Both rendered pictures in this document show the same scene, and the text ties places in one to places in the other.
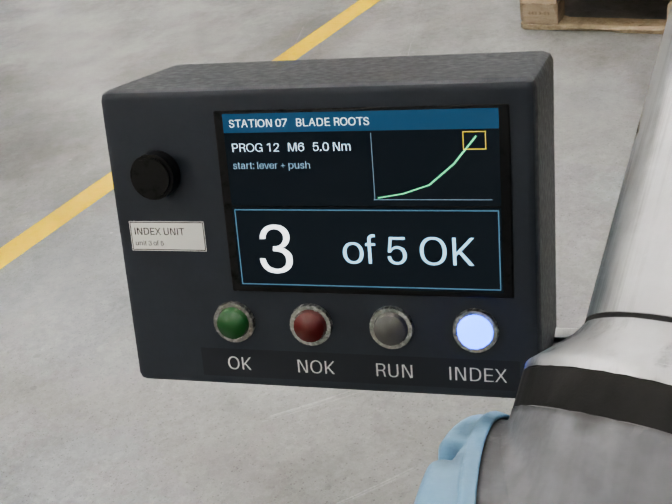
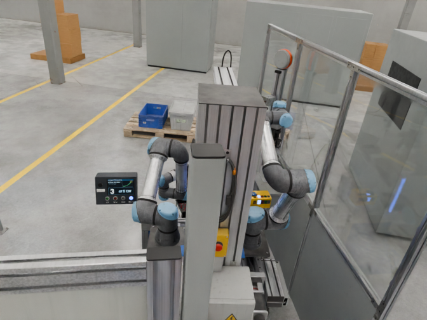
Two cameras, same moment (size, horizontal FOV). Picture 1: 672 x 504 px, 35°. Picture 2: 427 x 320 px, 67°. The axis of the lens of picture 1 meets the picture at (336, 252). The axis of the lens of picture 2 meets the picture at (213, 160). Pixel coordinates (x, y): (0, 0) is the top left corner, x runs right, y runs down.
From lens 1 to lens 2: 1.60 m
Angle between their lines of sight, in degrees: 27
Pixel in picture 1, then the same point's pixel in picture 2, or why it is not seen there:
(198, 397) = (59, 220)
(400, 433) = (104, 222)
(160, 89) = (101, 176)
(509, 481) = (137, 204)
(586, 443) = (141, 201)
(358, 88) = (121, 177)
